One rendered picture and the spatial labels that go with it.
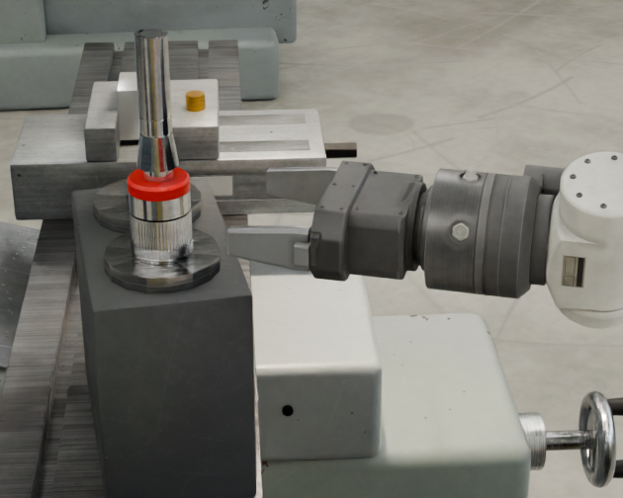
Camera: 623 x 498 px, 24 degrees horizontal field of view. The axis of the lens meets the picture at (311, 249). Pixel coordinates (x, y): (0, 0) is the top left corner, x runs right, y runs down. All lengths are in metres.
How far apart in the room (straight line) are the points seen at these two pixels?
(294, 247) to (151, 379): 0.17
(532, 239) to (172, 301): 0.27
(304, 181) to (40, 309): 0.43
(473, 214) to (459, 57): 3.98
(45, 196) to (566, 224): 0.78
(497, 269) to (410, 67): 3.88
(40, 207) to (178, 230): 0.56
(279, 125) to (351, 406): 0.36
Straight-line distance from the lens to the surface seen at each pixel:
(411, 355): 1.75
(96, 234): 1.17
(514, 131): 4.37
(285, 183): 1.11
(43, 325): 1.43
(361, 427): 1.54
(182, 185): 1.07
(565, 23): 5.39
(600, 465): 1.76
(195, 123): 1.59
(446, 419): 1.64
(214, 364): 1.10
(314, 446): 1.54
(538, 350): 3.23
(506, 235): 1.00
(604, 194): 0.99
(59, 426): 1.30
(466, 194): 1.01
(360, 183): 1.05
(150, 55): 1.04
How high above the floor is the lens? 1.64
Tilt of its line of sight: 27 degrees down
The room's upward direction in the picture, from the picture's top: straight up
